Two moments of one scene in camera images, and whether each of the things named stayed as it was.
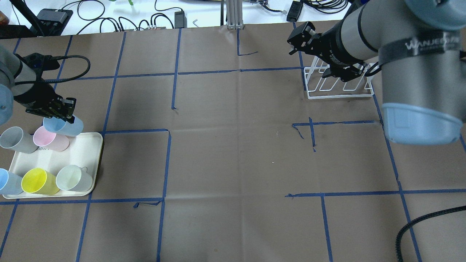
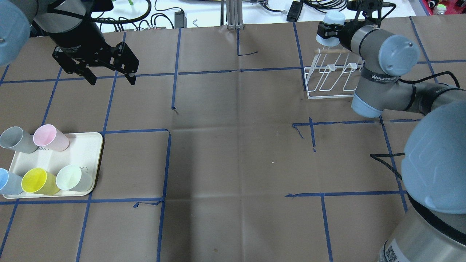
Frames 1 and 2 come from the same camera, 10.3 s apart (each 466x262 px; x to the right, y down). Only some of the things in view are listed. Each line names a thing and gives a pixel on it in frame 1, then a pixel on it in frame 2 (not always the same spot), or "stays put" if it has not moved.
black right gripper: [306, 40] to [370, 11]
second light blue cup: [10, 183] stays put
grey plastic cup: [16, 138] stays put
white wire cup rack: [318, 87] stays put
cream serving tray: [84, 150] stays put
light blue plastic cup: [60, 126] to [335, 17]
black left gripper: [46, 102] to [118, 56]
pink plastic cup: [53, 141] stays put
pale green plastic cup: [73, 178] stays put
